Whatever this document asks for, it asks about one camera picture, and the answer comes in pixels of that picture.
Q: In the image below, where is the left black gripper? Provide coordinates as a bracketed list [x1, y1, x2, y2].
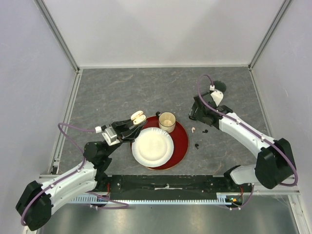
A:
[104, 115, 148, 157]

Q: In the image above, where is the pink earbud charging case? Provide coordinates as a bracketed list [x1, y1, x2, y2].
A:
[131, 110, 146, 125]

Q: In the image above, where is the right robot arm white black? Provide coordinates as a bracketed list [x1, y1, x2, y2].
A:
[189, 93, 298, 192]

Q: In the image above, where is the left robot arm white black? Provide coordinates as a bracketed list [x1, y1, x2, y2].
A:
[16, 118, 147, 231]

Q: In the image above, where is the white ceramic plate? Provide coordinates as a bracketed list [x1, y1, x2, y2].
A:
[131, 127, 174, 168]

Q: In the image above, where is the dark green mug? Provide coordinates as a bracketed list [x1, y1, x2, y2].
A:
[214, 80, 227, 93]

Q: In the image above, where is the red round tray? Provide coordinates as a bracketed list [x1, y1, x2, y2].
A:
[143, 116, 189, 170]

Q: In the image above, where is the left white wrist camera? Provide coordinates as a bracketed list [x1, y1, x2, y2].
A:
[95, 125, 120, 146]

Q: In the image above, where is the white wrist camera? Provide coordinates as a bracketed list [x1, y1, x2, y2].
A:
[209, 85, 224, 107]
[95, 125, 120, 146]

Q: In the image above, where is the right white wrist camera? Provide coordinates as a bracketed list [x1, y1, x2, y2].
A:
[209, 85, 224, 107]

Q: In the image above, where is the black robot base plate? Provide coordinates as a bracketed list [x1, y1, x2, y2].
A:
[95, 175, 250, 201]

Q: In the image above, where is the slotted cable duct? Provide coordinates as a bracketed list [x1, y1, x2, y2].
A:
[69, 194, 239, 205]

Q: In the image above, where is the right aluminium frame post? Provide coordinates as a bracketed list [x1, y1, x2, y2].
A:
[248, 0, 292, 72]

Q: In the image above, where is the aluminium frame post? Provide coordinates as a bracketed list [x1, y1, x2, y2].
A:
[248, 0, 292, 72]
[34, 0, 80, 73]

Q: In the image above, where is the left aluminium frame post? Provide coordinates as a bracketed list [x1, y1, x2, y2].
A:
[34, 0, 80, 73]

